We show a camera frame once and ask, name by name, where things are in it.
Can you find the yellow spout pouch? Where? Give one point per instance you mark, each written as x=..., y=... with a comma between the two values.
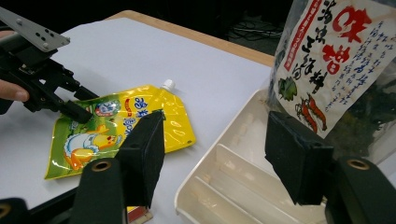
x=102, y=137

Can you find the white plastic container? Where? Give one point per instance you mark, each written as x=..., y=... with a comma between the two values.
x=236, y=186

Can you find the clear bag of dried seaweed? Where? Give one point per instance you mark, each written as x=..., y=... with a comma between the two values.
x=336, y=56

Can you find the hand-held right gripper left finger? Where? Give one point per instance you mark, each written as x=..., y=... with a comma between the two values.
x=141, y=161

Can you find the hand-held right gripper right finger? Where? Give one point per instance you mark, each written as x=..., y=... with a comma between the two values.
x=295, y=158

